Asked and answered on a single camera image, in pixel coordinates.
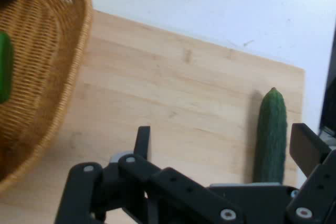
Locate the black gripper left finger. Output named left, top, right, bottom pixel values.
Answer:
left=54, top=126, right=245, bottom=224

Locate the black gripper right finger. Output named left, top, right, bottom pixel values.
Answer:
left=286, top=123, right=336, bottom=224

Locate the long dark green cucumber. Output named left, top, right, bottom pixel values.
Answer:
left=252, top=87, right=287, bottom=184

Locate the wooden cutting board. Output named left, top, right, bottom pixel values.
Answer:
left=0, top=10, right=306, bottom=224

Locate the bright green vegetable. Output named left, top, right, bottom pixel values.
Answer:
left=0, top=32, right=14, bottom=104

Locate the woven wicker basket with handles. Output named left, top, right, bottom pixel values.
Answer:
left=0, top=0, right=94, bottom=192

